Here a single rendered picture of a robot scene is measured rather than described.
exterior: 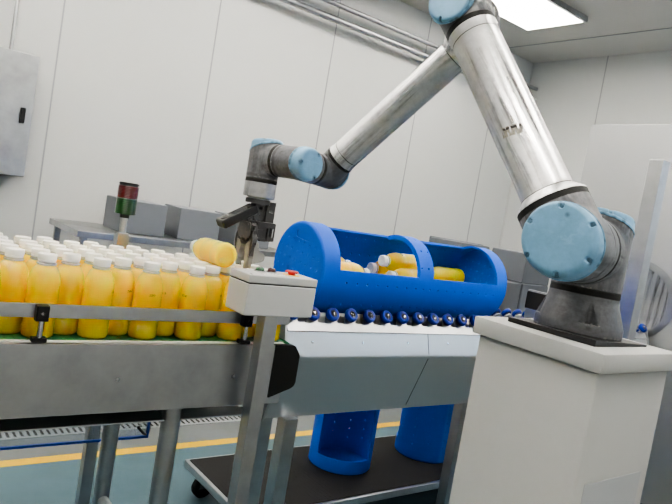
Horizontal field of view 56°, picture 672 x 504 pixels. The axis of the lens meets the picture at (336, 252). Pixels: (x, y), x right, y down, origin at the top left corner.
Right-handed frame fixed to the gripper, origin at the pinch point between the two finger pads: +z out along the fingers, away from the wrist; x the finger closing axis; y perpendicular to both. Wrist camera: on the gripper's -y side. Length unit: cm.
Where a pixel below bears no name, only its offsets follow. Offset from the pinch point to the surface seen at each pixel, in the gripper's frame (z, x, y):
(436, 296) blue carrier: 3, -7, 73
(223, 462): 93, 70, 46
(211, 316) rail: 11.2, -14.5, -14.2
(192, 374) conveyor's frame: 25.6, -16.6, -18.0
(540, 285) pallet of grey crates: 15, 177, 400
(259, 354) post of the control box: 18.3, -24.6, -4.6
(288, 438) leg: 51, -3, 24
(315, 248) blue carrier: -8.1, -2.0, 23.2
